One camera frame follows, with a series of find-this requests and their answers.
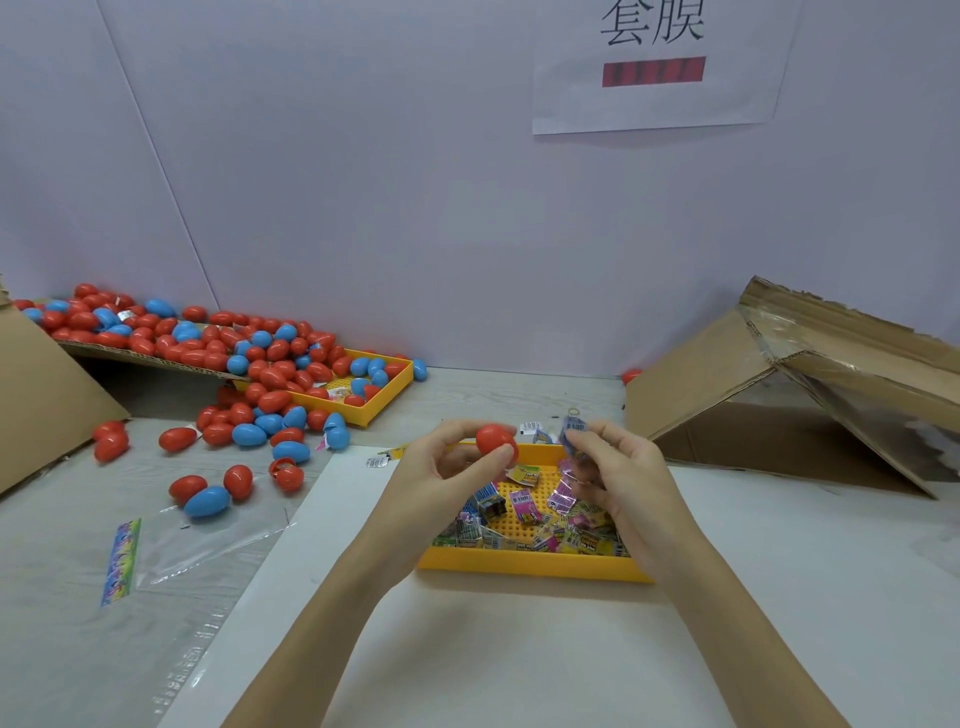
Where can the torn flattened cardboard box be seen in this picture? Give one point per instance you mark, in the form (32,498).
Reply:
(698,375)

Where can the single red plastic egg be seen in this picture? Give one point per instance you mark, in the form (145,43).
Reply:
(495,438)

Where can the pile of plastic eggs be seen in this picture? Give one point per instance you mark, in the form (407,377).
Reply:
(225,348)

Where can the white paper sign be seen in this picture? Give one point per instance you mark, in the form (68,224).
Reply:
(668,90)

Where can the yellow plastic tray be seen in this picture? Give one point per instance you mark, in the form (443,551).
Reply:
(510,564)

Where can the person's left hand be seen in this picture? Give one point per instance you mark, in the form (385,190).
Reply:
(428,503)

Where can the person's right hand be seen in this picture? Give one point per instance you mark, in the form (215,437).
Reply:
(638,495)

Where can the person's left forearm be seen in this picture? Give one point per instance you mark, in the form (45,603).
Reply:
(308,653)

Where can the white crumpled plastic scraps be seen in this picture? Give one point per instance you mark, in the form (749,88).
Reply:
(938,443)

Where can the brown cardboard sheet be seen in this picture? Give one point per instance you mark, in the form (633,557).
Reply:
(135,357)

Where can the clear bag with coloured label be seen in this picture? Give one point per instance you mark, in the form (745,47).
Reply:
(195,555)

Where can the person's right forearm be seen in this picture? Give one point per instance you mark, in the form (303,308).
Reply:
(758,645)

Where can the tall brown cardboard box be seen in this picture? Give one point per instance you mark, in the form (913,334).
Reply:
(45,413)

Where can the yellow tray under eggs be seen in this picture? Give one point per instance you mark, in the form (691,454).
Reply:
(383,393)

